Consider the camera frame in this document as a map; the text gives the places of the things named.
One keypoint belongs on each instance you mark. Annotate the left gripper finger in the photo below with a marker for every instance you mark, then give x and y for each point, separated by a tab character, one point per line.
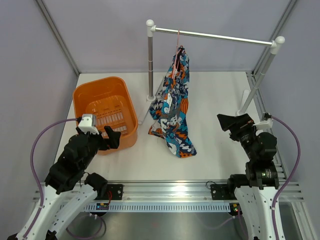
113	142
113	135

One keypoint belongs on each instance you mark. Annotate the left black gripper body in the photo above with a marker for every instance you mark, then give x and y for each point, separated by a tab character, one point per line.
97	142

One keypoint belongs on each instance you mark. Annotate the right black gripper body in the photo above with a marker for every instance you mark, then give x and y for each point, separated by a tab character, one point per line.
246	133

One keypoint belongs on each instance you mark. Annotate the colourful patterned shorts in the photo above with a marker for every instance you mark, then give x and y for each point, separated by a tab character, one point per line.
169	110

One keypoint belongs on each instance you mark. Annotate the pink clothes hanger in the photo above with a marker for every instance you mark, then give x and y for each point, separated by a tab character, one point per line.
176	55

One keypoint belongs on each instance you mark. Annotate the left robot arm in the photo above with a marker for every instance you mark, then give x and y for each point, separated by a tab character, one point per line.
49	220

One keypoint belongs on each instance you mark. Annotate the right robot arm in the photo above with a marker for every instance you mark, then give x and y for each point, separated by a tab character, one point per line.
257	190

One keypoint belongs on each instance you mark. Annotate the orange plastic basket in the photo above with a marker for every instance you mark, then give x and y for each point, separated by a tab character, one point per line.
109	100

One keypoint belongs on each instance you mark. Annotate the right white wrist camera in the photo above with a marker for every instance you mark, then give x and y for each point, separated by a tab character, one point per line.
265	123

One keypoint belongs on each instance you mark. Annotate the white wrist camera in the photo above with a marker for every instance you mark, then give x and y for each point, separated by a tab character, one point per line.
87	125
265	123

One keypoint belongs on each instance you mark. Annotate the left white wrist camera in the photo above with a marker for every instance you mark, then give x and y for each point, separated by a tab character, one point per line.
87	125

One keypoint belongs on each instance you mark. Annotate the right aluminium frame post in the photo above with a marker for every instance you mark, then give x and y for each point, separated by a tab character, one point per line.
278	30

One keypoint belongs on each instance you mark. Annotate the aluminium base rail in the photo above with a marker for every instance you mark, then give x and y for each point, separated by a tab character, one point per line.
171	191

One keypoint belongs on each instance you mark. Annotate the white slotted cable duct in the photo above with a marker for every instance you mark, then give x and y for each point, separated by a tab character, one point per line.
162	207

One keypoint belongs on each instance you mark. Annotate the aluminium corner frame post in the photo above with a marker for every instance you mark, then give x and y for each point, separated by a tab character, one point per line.
57	35

